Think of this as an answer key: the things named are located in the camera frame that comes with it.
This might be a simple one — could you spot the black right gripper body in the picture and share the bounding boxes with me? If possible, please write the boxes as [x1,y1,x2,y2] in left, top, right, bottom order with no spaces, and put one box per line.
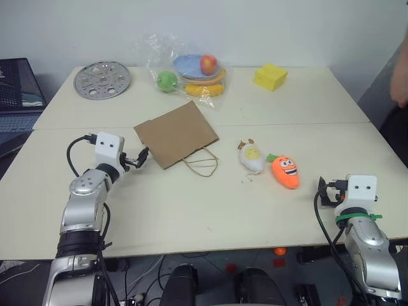
[326,178,349,207]

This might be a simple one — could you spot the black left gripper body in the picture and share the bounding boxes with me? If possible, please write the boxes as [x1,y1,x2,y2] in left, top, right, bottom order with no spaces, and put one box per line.
[120,152,142,170]

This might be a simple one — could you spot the brown paper bag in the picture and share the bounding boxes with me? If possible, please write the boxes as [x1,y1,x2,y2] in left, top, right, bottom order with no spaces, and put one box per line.
[133,99,221,179]

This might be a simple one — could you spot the clear plastic bag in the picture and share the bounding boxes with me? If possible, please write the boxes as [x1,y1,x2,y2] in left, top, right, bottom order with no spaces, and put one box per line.
[139,33,231,113]

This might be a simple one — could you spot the orange carrot plush toy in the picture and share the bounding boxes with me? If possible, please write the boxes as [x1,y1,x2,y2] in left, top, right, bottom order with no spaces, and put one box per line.
[266,153,302,191]

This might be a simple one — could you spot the green apple toy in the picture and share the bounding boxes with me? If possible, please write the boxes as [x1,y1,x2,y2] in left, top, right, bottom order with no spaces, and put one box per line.
[156,70,179,94]

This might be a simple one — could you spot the white egg plush toy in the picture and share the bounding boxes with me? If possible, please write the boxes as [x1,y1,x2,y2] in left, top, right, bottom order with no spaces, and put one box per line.
[237,138,266,175]

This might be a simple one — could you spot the round perforated metal plate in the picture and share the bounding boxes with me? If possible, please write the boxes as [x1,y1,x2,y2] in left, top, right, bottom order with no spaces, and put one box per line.
[73,61,133,101]

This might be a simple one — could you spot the yellow banana toy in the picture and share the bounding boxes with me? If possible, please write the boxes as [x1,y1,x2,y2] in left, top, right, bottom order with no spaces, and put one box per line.
[184,83,225,98]

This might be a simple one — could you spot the bystander dark trousers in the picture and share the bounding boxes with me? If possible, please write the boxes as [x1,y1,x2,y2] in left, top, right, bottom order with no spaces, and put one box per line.
[378,104,408,154]

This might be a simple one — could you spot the blue plate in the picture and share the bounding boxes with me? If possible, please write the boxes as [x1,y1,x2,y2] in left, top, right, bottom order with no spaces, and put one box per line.
[173,54,221,81]

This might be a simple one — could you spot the orange plate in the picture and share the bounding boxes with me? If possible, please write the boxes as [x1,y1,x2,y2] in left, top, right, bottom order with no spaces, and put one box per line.
[179,66,228,87]

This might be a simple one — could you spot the red apple toy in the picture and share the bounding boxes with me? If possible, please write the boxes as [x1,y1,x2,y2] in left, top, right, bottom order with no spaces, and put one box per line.
[200,54,219,76]

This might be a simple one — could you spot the dark rounded shape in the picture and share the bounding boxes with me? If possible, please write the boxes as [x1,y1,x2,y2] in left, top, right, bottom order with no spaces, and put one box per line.
[233,266,288,306]
[158,263,199,306]

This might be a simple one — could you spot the yellow cheese block toy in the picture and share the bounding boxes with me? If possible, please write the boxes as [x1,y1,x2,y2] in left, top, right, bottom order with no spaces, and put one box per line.
[252,62,289,93]

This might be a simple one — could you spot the open dark laptop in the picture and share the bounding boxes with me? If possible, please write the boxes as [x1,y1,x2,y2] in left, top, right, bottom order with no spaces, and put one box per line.
[0,57,47,133]

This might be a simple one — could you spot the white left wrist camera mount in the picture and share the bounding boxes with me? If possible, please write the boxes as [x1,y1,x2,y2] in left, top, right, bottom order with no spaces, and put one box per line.
[94,131,126,175]

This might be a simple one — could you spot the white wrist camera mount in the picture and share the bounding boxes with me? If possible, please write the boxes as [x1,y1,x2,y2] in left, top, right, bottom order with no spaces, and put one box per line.
[337,173,379,218]
[94,131,126,175]

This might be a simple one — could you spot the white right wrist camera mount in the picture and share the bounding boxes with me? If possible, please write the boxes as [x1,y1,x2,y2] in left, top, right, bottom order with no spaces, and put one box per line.
[337,173,379,218]

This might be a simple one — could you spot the green cable tie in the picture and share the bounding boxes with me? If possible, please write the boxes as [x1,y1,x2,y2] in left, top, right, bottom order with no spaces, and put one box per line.
[335,212,383,222]

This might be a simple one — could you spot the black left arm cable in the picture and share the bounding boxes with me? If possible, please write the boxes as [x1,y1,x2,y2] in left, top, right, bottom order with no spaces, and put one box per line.
[66,135,98,178]

